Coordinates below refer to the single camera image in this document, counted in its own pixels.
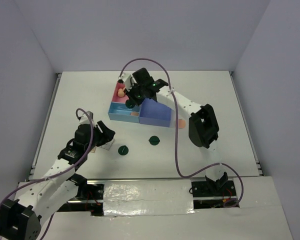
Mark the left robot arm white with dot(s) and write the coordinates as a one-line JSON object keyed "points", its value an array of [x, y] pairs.
{"points": [[23, 218]]}

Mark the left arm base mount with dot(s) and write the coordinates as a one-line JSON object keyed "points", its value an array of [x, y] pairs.
{"points": [[89, 197]]}

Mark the silver foil tape sheet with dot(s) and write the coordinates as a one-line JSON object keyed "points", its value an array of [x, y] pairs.
{"points": [[147, 198]]}

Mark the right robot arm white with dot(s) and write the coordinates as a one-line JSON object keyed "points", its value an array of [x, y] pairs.
{"points": [[203, 127]]}

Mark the silver eyeshadow palette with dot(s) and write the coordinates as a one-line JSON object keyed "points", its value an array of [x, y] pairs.
{"points": [[107, 145]]}

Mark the peach round puff with ribbon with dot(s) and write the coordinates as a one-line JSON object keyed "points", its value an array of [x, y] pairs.
{"points": [[182, 123]]}

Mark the green puff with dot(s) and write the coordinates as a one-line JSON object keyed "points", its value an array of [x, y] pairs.
{"points": [[123, 150], [154, 140], [130, 105]]}

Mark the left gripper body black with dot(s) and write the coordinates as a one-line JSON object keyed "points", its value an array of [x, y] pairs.
{"points": [[98, 137]]}

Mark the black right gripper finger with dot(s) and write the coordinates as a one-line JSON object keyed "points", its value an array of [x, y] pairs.
{"points": [[128, 100], [138, 102]]}

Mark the light blue plastic bin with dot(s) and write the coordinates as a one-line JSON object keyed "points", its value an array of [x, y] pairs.
{"points": [[119, 112]]}

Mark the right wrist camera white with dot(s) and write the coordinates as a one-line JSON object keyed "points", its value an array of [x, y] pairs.
{"points": [[126, 79]]}

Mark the pink plastic bin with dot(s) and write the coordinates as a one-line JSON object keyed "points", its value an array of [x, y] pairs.
{"points": [[115, 98]]}

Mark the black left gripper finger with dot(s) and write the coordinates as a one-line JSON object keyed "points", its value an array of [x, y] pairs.
{"points": [[105, 137], [104, 128]]}

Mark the purple plastic bin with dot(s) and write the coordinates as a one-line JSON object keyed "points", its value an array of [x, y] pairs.
{"points": [[155, 114]]}

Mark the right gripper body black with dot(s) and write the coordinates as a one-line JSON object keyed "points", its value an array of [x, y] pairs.
{"points": [[137, 91]]}

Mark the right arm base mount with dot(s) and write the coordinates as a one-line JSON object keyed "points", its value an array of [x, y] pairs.
{"points": [[209, 194]]}

